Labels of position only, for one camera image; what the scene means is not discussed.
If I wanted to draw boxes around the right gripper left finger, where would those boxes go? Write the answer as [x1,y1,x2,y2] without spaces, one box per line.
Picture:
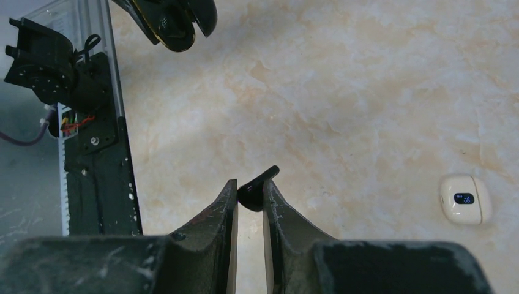
[1,179,238,293]

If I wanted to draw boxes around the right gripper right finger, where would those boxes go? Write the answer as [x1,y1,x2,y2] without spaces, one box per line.
[263,181,493,293]

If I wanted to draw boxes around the black earbud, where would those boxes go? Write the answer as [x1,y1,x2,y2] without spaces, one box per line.
[237,165,280,212]

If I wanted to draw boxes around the white earbud charging case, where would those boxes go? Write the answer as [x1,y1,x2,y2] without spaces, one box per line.
[439,175,493,225]

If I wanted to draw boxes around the black earbud case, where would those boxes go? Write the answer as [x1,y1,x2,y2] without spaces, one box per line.
[114,0,218,53]

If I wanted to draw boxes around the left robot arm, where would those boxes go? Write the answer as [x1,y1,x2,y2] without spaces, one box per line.
[3,18,110,114]

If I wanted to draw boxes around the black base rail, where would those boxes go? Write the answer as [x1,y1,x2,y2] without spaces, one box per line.
[59,53,143,236]

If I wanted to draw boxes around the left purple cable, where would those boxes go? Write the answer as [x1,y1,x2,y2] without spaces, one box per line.
[0,107,58,147]

